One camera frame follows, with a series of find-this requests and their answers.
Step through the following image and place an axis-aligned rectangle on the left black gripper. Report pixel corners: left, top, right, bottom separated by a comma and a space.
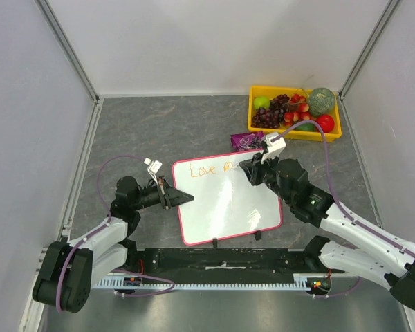
132, 176, 192, 210

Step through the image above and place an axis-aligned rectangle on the pink framed whiteboard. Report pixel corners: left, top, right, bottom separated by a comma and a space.
172, 150, 283, 246

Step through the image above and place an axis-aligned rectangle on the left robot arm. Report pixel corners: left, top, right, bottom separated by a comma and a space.
32, 176, 194, 313

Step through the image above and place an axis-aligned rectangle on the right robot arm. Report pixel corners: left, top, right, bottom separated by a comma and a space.
239, 153, 415, 311

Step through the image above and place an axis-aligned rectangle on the purple snack bag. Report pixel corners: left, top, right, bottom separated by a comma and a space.
230, 131, 264, 152

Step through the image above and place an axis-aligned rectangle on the dark purple grape bunch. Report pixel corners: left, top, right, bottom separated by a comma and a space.
251, 94, 289, 129

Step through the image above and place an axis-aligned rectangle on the green apple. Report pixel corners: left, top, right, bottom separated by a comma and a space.
253, 96, 270, 109

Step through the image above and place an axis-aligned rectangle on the green mango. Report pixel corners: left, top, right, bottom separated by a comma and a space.
295, 123, 315, 131

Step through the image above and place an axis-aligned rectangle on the yellow plastic tray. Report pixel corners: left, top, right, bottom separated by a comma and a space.
248, 86, 342, 142

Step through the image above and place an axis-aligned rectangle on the red peach cluster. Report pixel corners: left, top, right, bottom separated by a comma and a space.
283, 93, 314, 128

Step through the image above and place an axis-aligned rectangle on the red apple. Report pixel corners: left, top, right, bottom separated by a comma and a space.
315, 114, 335, 133

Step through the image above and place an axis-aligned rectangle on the green netted melon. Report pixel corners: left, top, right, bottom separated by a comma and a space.
308, 87, 335, 117

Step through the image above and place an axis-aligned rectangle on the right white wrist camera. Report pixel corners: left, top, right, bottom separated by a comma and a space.
261, 132, 286, 164

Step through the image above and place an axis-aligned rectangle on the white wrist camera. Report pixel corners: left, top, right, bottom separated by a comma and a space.
261, 132, 286, 164
143, 158, 163, 184

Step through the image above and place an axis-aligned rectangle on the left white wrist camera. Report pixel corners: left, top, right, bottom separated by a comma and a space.
143, 158, 163, 184

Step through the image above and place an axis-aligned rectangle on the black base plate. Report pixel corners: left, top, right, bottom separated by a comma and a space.
119, 248, 329, 284

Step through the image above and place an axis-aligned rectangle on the light blue cable duct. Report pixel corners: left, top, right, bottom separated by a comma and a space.
92, 273, 330, 291

